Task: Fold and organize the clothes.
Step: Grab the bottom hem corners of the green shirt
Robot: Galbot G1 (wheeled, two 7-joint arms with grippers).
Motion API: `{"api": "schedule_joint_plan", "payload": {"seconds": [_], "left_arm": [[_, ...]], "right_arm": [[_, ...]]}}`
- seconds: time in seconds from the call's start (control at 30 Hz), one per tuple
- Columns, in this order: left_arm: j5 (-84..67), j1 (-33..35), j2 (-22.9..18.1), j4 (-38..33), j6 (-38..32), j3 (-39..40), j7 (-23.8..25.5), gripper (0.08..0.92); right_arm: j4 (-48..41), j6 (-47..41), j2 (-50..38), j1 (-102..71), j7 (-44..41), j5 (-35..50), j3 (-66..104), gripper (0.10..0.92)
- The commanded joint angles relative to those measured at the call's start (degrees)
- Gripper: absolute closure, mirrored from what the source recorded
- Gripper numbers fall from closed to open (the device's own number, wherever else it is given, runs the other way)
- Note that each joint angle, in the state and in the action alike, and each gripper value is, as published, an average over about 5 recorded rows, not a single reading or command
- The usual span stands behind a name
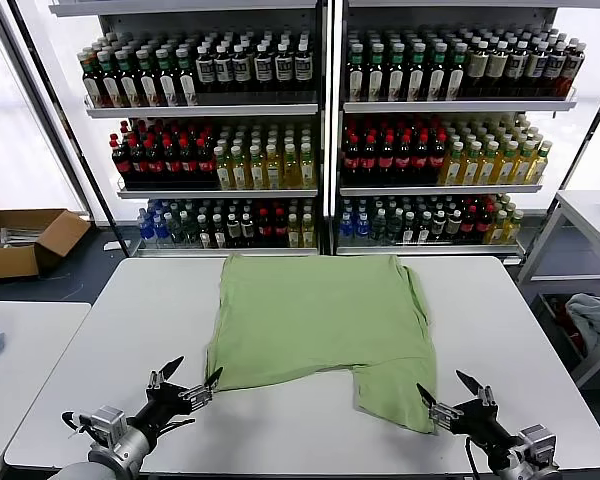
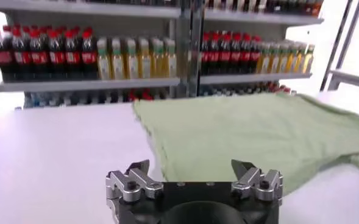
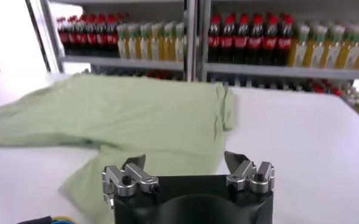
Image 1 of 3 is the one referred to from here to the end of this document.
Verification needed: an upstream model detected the green short sleeve shirt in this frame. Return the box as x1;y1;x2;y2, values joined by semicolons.
204;253;439;435

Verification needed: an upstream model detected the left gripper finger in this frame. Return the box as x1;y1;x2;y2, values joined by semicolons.
178;367;225;409
146;355;186;400

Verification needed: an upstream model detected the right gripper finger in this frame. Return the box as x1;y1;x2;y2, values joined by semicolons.
455;369;498;412
416;382;465;430

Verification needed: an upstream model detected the grey blue crumpled cloth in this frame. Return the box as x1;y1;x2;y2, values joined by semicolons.
564;293;600;359

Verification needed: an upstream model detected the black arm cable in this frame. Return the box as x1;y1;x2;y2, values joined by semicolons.
463;435;481;476
61;409;89;436

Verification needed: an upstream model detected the white table metal frame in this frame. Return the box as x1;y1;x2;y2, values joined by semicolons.
517;188;600;287

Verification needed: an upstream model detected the dark drink bottle pale label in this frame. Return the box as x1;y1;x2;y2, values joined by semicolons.
487;41;510;99
467;42;490;99
507;41;530;98
526;40;550;97
562;38;587;96
544;39;567;97

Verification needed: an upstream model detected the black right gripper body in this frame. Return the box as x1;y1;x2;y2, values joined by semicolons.
448;398;514;455

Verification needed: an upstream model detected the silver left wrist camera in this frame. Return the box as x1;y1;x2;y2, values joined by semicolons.
77;406;127;448

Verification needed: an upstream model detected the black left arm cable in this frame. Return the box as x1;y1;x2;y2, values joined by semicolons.
61;409;89;436

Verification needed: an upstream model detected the black window frame bar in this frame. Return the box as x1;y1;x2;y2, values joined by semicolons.
7;0;133;256

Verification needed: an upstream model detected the clear plastic packet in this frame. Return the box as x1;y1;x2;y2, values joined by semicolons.
0;225;49;249

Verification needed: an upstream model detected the small yellow juice bottle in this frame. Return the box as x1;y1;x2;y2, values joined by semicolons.
490;209;509;245
286;213;302;249
507;209;525;244
300;213;316;249

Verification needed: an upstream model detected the red item in bin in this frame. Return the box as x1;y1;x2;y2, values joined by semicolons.
554;299;581;346

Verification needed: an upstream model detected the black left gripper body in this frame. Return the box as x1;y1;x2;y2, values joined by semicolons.
126;381;197;437

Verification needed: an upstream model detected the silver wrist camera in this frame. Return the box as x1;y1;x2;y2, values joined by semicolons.
77;406;127;448
517;423;560;466

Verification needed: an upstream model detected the yellow juice bottle green label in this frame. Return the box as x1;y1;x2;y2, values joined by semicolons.
529;139;553;184
298;141;317;190
496;140;517;185
231;142;250;191
479;141;500;186
282;142;300;191
444;141;466;186
215;142;233;191
462;141;483;186
265;142;283;191
513;140;535;185
248;142;266;191

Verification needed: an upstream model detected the white metal shelf unit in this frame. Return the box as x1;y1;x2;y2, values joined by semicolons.
48;0;331;259
329;0;600;259

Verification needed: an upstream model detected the small clear water bottle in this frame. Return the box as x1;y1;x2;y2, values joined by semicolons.
370;208;388;244
178;210;196;247
164;212;181;246
386;208;404;244

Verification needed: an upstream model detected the brown cardboard box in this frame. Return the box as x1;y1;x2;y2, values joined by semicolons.
0;208;92;280

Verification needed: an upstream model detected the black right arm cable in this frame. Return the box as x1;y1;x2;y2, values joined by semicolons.
463;435;481;476

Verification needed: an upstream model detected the dark drink bottle white label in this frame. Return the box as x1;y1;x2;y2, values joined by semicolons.
274;42;294;100
294;42;315;100
214;44;234;101
195;44;216;101
253;43;274;100
232;43;251;101

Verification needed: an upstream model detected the small tea bottle pale label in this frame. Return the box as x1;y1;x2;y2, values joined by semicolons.
240;213;256;249
226;213;242;249
446;210;463;244
431;210;448;244

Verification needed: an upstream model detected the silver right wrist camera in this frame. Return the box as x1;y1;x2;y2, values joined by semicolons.
517;423;560;466

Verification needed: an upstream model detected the black storage bin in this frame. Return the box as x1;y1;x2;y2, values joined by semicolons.
532;292;600;371

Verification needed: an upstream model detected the small cola bottle red cap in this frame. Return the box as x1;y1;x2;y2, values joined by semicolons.
476;205;494;241
256;208;274;249
272;208;289;249
460;205;478;241

